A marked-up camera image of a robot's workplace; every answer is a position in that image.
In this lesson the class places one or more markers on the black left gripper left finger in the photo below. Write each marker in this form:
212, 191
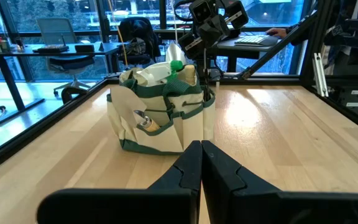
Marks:
179, 202

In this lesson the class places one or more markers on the black office desk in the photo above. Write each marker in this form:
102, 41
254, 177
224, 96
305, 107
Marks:
20, 53

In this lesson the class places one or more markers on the person at window desk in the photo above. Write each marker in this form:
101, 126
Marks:
277, 32

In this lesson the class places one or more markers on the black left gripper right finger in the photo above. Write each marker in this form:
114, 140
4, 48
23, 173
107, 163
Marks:
235, 205

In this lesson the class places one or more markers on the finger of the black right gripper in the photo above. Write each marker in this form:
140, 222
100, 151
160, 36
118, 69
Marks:
191, 45
236, 14

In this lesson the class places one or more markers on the white keyboard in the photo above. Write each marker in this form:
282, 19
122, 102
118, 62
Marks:
253, 40

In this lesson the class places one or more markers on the black rounded rail clamp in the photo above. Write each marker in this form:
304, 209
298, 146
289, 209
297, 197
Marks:
70, 92

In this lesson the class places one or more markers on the beige green canvas gardening bag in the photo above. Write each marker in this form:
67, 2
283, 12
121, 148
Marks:
166, 137

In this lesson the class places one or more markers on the small black box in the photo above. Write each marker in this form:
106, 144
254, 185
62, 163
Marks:
84, 48

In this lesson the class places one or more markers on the black keyboard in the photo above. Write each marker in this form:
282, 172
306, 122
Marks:
51, 48

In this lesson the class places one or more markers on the dark chair with jacket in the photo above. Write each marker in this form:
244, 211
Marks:
138, 34

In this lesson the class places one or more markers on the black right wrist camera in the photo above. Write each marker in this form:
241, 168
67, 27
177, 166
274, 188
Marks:
202, 11

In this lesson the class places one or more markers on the dark window desk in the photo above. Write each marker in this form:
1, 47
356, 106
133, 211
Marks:
244, 51

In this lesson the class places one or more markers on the white green spray bottle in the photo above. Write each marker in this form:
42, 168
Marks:
155, 74

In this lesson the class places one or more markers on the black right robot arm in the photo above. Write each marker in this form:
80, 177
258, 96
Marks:
204, 67

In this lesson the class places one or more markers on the grey office chair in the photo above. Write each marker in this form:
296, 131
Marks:
57, 31

